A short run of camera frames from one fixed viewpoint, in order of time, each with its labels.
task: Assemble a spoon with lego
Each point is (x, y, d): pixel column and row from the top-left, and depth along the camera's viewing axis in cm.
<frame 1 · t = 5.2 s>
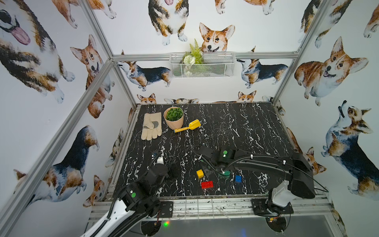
left hand: (173, 162, 76), fingers open
right hand: (203, 169, 76), fingers open
beige work glove: (152, 127, 108), on the table
pink pot with green plant: (173, 116, 102), point 10 cm above the table
yellow toy shovel: (194, 124, 110), on the table
dark blue small lego brick: (239, 178, 84), point 2 cm above the table
red long lego brick: (207, 184, 82), point 2 cm above the table

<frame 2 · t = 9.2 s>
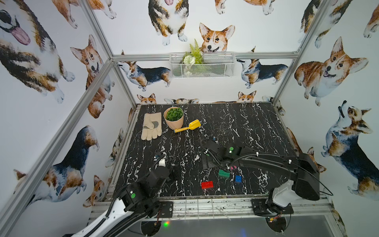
left hand: (175, 164, 75), fingers open
right hand: (208, 161, 78), fingers open
the named things where they were.

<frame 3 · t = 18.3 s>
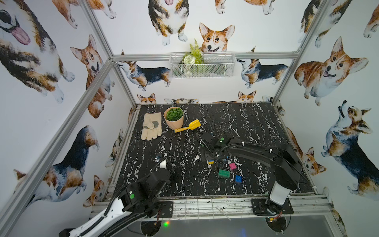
left hand: (176, 166, 75), fingers open
right hand: (207, 156, 83), fingers open
yellow small lego brick: (211, 162, 90), point 2 cm above the table
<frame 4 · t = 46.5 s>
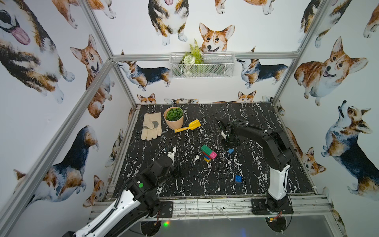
left hand: (184, 161, 75), fingers open
right hand: (228, 146, 93), fingers open
pink small lego brick: (213, 155, 83), point 11 cm above the table
green long lego brick: (206, 149, 85), point 11 cm above the table
